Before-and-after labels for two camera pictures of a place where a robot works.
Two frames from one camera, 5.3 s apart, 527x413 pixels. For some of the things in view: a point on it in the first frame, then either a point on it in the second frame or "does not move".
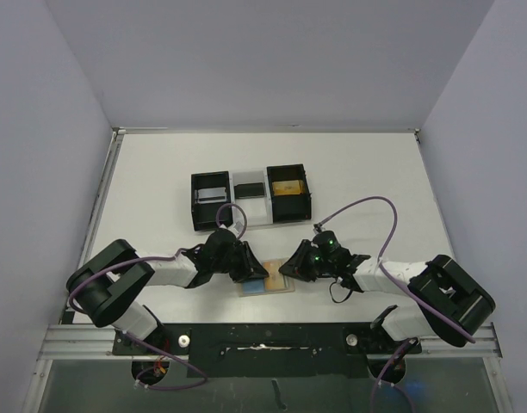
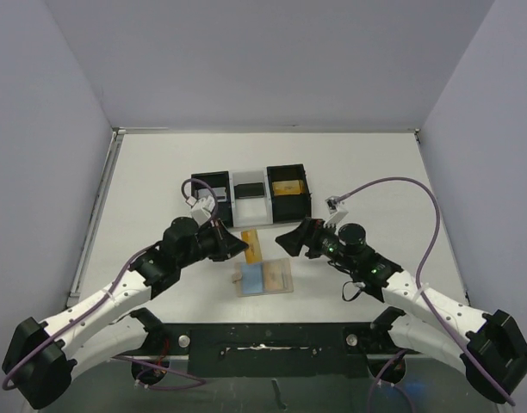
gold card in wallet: x=275 y=280 does not move
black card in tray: x=249 y=190 does not move
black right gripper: x=306 y=260 → x=309 y=237
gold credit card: x=288 y=188 does not move
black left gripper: x=250 y=268 → x=227 y=244
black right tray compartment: x=289 y=207 does not move
